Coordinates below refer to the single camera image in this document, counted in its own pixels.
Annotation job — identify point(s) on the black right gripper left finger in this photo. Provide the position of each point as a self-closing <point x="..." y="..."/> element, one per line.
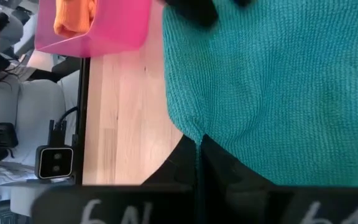
<point x="120" y="205"/>

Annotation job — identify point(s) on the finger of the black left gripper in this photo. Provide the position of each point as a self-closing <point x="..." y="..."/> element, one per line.
<point x="194" y="11"/>
<point x="244" y="2"/>

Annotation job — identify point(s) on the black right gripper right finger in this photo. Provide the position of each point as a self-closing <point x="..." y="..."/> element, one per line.
<point x="259" y="205"/>

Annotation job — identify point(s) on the teal microfiber towel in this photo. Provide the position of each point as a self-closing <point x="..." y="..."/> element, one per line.
<point x="275" y="93"/>

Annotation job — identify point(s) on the orange microfiber towel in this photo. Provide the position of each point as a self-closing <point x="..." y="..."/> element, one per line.
<point x="73" y="15"/>

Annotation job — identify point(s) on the pink plastic basket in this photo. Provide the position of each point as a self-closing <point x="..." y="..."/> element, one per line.
<point x="120" y="28"/>

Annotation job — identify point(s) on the person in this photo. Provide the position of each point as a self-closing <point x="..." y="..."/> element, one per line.
<point x="36" y="105"/>

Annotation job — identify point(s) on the black depth camera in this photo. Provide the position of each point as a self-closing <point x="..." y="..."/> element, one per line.
<point x="54" y="161"/>

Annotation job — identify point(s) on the black aluminium table frame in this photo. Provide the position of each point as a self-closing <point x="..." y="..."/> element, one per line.
<point x="82" y="124"/>

